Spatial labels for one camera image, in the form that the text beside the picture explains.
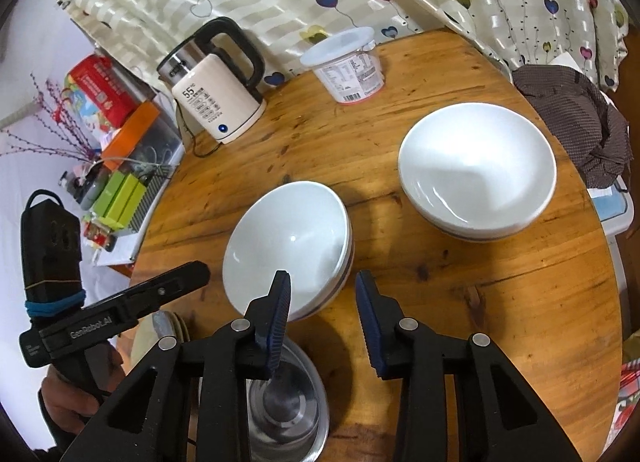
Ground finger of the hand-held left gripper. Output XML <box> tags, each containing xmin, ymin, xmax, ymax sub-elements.
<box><xmin>87</xmin><ymin>261</ymin><xmax>211</xmax><ymax>324</ymax></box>

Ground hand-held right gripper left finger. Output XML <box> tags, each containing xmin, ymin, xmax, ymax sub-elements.
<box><xmin>60</xmin><ymin>269</ymin><xmax>292</xmax><ymax>462</ymax></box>

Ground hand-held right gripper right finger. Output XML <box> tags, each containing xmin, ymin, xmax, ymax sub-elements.
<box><xmin>354</xmin><ymin>270</ymin><xmax>583</xmax><ymax>462</ymax></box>

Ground stainless steel bowl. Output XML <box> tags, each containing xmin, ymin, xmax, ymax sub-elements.
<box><xmin>245</xmin><ymin>337</ymin><xmax>330</xmax><ymax>462</ymax></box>

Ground small white blue-banded bowl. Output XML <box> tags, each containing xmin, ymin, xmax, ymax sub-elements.
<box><xmin>222</xmin><ymin>181</ymin><xmax>355</xmax><ymax>321</ymax></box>

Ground large white blue-banded bowl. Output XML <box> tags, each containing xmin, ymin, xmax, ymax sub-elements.
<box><xmin>398</xmin><ymin>102</ymin><xmax>557</xmax><ymax>244</ymax></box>

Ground person's left hand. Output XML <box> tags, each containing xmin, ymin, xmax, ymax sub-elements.
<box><xmin>40</xmin><ymin>342</ymin><xmax>126</xmax><ymax>435</ymax></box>

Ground red figurine jar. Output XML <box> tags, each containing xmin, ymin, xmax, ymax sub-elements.
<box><xmin>82</xmin><ymin>219</ymin><xmax>118</xmax><ymax>250</ymax></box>

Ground white paper sheet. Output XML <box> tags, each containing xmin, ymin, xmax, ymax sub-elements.
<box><xmin>92</xmin><ymin>232</ymin><xmax>146</xmax><ymax>268</ymax></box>

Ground small glass jar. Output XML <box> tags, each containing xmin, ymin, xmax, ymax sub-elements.
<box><xmin>60</xmin><ymin>171</ymin><xmax>83</xmax><ymax>203</ymax></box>

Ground grey round device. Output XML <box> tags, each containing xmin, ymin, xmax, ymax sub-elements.
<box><xmin>80</xmin><ymin>169</ymin><xmax>108</xmax><ymax>208</ymax></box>

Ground green flat box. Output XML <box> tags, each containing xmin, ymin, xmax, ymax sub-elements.
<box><xmin>91</xmin><ymin>171</ymin><xmax>131</xmax><ymax>223</ymax></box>
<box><xmin>107</xmin><ymin>174</ymin><xmax>148</xmax><ymax>233</ymax></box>

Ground black white striped box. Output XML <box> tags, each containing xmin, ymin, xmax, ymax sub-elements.
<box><xmin>127</xmin><ymin>164</ymin><xmax>173</xmax><ymax>238</ymax></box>

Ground purple decorative branches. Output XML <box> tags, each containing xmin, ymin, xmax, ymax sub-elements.
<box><xmin>0</xmin><ymin>73</ymin><xmax>101</xmax><ymax>163</ymax></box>

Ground orange-lid clear storage box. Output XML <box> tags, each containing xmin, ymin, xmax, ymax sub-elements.
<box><xmin>100</xmin><ymin>102</ymin><xmax>183</xmax><ymax>178</ymax></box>

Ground red cylindrical canister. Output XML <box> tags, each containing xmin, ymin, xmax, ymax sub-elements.
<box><xmin>68</xmin><ymin>54</ymin><xmax>141</xmax><ymax>128</ymax></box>

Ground cream electric kettle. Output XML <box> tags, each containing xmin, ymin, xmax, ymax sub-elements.
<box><xmin>156</xmin><ymin>17</ymin><xmax>266</xmax><ymax>145</ymax></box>

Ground white plastic tub with lid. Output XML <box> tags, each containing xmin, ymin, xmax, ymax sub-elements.
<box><xmin>300</xmin><ymin>27</ymin><xmax>387</xmax><ymax>104</ymax></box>

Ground pale blue container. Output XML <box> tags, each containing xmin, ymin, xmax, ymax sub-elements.
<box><xmin>587</xmin><ymin>177</ymin><xmax>636</xmax><ymax>239</ymax></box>

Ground pink patterned cloth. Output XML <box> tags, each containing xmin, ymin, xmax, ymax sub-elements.
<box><xmin>617</xmin><ymin>359</ymin><xmax>640</xmax><ymax>443</ymax></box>

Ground dark checkered cloth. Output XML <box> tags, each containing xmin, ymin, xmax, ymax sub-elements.
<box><xmin>514</xmin><ymin>64</ymin><xmax>633</xmax><ymax>189</ymax></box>

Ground white charging cable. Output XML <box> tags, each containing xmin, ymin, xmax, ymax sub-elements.
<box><xmin>100</xmin><ymin>154</ymin><xmax>166</xmax><ymax>178</ymax></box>

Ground black kettle power cord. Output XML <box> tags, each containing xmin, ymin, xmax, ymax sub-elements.
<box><xmin>176</xmin><ymin>102</ymin><xmax>223</xmax><ymax>159</ymax></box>

